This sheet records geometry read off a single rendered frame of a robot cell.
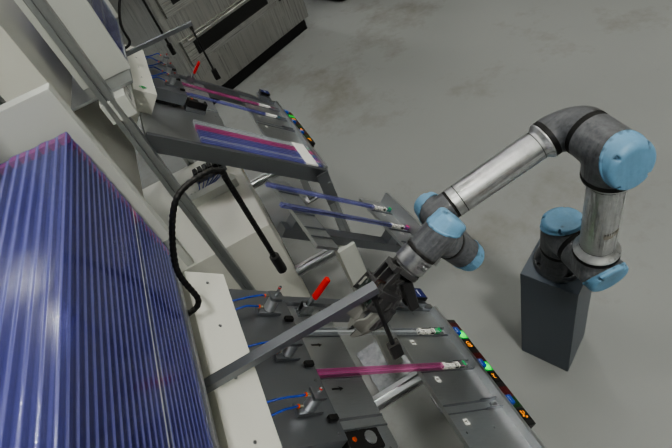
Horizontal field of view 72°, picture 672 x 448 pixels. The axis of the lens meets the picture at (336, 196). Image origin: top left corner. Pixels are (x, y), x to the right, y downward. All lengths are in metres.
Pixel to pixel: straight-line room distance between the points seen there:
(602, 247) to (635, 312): 0.93
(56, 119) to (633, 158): 1.05
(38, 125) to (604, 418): 1.92
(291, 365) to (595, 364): 1.48
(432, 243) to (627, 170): 0.43
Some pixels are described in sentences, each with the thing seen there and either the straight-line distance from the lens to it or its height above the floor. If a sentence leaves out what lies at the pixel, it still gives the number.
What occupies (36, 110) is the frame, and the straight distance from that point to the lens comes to 0.76.
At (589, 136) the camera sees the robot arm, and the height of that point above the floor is 1.18.
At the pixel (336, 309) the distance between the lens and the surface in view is 0.70.
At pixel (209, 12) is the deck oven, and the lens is 4.19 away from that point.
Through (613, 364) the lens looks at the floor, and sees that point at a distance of 2.16.
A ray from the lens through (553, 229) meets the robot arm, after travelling 1.48.
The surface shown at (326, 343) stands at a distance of 1.07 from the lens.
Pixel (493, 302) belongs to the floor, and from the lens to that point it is 2.25.
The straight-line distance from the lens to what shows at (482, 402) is 1.25.
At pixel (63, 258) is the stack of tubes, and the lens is 0.52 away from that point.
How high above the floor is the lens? 1.93
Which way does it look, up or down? 42 degrees down
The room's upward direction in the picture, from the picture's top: 22 degrees counter-clockwise
